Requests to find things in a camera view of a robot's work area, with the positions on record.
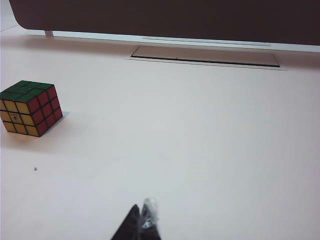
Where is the clear taped right gripper right finger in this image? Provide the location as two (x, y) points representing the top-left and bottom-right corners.
(138, 196), (164, 240)

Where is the desk cable flap lid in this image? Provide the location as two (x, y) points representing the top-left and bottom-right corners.
(129, 44), (281, 68)

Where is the wide grey desk partition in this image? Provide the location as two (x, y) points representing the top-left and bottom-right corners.
(8, 0), (320, 46)

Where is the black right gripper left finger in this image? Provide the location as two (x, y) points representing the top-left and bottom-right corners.
(110, 203), (141, 240)

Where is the Rubik's cube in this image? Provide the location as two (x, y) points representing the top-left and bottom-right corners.
(0, 80), (64, 138)

